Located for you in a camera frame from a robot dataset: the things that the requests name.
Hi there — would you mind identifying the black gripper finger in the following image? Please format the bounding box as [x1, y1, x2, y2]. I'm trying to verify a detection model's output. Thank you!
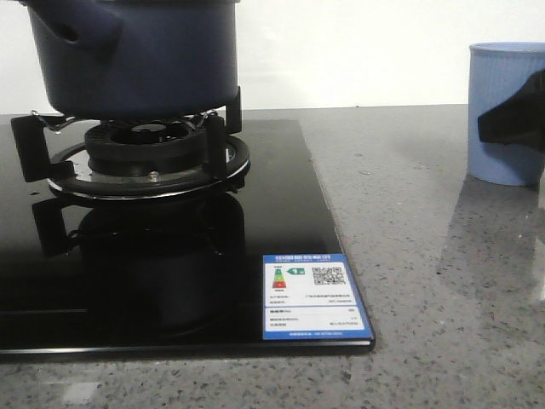
[478, 70, 544, 150]

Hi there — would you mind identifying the light blue ribbed cup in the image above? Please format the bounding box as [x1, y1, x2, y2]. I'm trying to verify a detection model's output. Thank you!
[468, 42, 544, 186]

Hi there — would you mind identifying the dark blue cooking pot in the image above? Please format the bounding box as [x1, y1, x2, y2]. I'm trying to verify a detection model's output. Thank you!
[26, 1, 238, 119]

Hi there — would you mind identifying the black right pot support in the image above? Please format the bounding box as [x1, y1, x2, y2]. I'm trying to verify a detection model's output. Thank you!
[10, 93, 250, 200]

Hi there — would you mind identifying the blue energy label sticker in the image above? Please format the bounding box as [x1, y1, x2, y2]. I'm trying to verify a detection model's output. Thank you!
[262, 253, 374, 345]

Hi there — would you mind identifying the right gas burner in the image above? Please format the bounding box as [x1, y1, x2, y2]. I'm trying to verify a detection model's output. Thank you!
[48, 116, 250, 200]

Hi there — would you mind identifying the black glass gas stove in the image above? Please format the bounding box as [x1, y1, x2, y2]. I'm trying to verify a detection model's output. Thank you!
[1, 120, 376, 361]

